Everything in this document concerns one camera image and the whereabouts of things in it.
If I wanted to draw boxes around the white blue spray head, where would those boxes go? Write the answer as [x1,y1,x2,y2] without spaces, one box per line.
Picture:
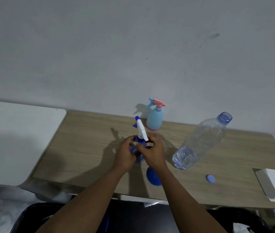
[132,116,149,141]

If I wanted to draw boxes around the black trash bag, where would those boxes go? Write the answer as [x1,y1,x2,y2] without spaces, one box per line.
[10,203,74,233]
[206,207,274,233]

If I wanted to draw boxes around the blue plastic funnel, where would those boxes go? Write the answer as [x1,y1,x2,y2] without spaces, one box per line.
[146,166,163,186]

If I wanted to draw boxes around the person's left hand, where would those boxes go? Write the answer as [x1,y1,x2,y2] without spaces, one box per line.
[113,135,143,172]

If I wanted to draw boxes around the person's right forearm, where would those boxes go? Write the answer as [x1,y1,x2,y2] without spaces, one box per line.
[156,165,228,233]

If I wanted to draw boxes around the white side table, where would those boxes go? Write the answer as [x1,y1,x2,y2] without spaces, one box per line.
[0,99,67,187]

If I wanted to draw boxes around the transparent blue spray bottle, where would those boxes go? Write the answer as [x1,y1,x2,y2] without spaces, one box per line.
[129,139,149,164]

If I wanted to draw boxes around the clear plastic water bottle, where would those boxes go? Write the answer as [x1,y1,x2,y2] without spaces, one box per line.
[172,112,233,170]

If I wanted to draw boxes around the pink spray head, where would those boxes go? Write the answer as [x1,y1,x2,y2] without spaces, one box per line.
[145,97,168,110]

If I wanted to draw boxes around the person's right hand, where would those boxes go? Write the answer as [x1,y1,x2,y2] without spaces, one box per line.
[134,133,168,172]

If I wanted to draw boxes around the crumpled white paper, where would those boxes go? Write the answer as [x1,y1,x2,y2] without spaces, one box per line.
[232,222,253,233]

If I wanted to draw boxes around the blue plastic bucket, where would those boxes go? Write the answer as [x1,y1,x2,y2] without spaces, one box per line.
[99,213,110,233]

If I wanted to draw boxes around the person's left forearm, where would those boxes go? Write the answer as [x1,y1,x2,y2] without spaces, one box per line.
[35,164,131,233]

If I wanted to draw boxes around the light blue pink spray bottle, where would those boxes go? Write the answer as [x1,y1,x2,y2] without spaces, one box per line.
[146,108,164,132]

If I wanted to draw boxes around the wooden table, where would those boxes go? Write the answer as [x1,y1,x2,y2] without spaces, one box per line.
[31,109,275,209]

